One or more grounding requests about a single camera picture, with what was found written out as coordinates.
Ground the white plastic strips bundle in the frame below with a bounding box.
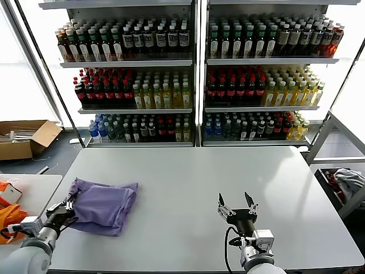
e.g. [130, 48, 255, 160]
[0, 127, 40, 143]

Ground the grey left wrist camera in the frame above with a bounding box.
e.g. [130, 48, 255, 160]
[7, 216, 41, 233]

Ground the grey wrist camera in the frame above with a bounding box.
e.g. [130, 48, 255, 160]
[7, 216, 41, 233]
[252, 229, 275, 252]

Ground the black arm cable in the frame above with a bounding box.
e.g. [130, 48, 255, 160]
[0, 217, 79, 240]
[224, 227, 244, 274]

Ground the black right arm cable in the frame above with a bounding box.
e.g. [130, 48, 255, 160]
[224, 227, 244, 274]

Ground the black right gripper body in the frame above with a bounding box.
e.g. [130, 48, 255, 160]
[225, 209, 258, 237]

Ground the grey metal shelving unit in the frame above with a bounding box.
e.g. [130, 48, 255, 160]
[39, 0, 201, 148]
[200, 0, 361, 147]

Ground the dark grey storage bin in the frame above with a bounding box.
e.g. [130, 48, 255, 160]
[315, 167, 365, 212]

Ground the brown tea bottle white label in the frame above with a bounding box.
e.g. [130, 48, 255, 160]
[90, 28, 102, 62]
[79, 29, 91, 63]
[100, 27, 112, 62]
[111, 27, 123, 62]
[68, 29, 80, 63]
[58, 30, 69, 63]

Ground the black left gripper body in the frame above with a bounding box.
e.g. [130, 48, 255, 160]
[45, 202, 75, 229]

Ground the red drink bottle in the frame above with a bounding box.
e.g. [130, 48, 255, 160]
[322, 23, 335, 57]
[332, 22, 346, 57]

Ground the orange fabric bag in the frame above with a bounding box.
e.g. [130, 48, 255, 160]
[0, 204, 32, 245]

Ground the dark bottle navy label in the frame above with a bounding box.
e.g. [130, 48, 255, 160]
[123, 26, 134, 60]
[179, 25, 190, 60]
[156, 25, 168, 60]
[168, 25, 179, 60]
[144, 25, 156, 60]
[133, 26, 145, 60]

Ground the crumpled red garment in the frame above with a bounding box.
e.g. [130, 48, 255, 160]
[325, 171, 347, 203]

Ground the green-capped dark drink bottle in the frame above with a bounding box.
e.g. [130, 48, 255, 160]
[220, 25, 232, 58]
[266, 24, 279, 58]
[209, 25, 221, 58]
[255, 24, 267, 58]
[244, 24, 256, 58]
[232, 24, 244, 58]

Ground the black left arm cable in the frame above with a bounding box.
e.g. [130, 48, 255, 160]
[0, 217, 79, 240]

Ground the open cardboard box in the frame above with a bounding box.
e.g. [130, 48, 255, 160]
[0, 120, 63, 162]

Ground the cola bottle red cap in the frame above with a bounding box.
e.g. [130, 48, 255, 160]
[217, 77, 228, 104]
[85, 80, 96, 106]
[114, 79, 125, 106]
[206, 76, 217, 104]
[104, 79, 115, 106]
[95, 80, 106, 106]
[237, 76, 248, 104]
[256, 76, 267, 104]
[226, 76, 237, 104]
[124, 79, 135, 106]
[74, 76, 87, 106]
[246, 76, 257, 104]

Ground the small yellow juice bottle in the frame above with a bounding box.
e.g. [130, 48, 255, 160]
[290, 120, 301, 141]
[299, 119, 311, 140]

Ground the grey metal rack frame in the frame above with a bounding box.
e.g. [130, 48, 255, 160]
[310, 110, 365, 220]

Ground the dark bottle beige label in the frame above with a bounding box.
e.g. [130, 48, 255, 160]
[278, 23, 290, 57]
[290, 23, 302, 57]

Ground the crumpled grey garment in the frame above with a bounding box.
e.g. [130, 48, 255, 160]
[334, 168, 365, 201]

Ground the grey metal shelf board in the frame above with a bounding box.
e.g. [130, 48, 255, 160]
[86, 142, 197, 148]
[206, 57, 341, 66]
[78, 108, 194, 115]
[59, 59, 194, 69]
[205, 105, 321, 113]
[203, 139, 311, 147]

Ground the purple t-shirt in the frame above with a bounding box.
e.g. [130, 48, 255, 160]
[69, 177, 139, 237]

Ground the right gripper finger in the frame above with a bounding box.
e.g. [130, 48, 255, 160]
[244, 192, 259, 215]
[217, 193, 236, 220]

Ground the small white carton box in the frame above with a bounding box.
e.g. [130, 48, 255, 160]
[0, 183, 23, 206]

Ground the yellow juice bottle green cap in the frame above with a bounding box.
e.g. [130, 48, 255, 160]
[163, 83, 173, 110]
[314, 82, 326, 106]
[144, 83, 154, 110]
[275, 81, 287, 107]
[173, 83, 183, 110]
[285, 80, 297, 107]
[134, 84, 145, 110]
[265, 81, 277, 107]
[153, 83, 164, 110]
[182, 82, 193, 109]
[305, 80, 317, 106]
[295, 80, 307, 106]

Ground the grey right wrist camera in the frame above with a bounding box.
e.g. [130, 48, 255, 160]
[252, 229, 275, 252]

